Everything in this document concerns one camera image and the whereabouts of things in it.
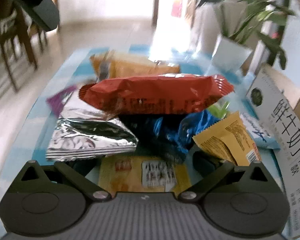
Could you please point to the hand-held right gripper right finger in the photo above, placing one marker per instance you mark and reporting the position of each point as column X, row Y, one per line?
column 205, row 162

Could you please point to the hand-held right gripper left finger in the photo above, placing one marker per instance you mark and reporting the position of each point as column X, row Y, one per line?
column 85, row 170

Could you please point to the yellow packet with red label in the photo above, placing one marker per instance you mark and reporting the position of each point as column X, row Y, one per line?
column 125, row 177

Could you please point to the green snack packet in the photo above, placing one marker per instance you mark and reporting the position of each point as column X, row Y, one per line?
column 220, row 108

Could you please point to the purple snack packet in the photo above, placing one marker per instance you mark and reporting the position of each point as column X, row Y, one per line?
column 61, row 100

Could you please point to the cardboard box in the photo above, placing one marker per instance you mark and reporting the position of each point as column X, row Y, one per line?
column 277, row 120

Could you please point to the red snack packet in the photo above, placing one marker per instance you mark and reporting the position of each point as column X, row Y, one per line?
column 155, row 95

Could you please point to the tan snack packet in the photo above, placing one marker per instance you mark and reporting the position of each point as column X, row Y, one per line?
column 227, row 140

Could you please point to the silver snack packet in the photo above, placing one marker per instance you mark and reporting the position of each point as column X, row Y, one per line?
column 90, row 135

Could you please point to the blue checkered tablecloth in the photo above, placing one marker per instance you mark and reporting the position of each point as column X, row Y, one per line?
column 40, row 135

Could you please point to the white blue snack packet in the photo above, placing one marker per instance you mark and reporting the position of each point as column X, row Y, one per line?
column 260, row 132

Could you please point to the orange bread packet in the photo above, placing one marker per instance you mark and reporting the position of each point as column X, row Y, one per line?
column 137, row 67

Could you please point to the white plant pot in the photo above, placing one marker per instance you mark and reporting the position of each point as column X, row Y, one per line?
column 230, row 55

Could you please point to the pink rack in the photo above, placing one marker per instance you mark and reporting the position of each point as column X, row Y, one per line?
column 177, row 8

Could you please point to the green leafy plant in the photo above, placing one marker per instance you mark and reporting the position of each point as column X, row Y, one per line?
column 255, row 7

